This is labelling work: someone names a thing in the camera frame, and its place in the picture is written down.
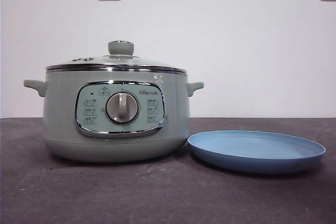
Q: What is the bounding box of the glass lid with green knob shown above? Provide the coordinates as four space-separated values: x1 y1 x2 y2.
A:
46 40 188 74

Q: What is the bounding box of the blue round plate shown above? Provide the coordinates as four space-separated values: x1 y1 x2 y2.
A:
187 130 327 175

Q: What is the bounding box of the pale green electric steamer pot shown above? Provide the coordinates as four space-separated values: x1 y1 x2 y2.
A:
23 70 205 163

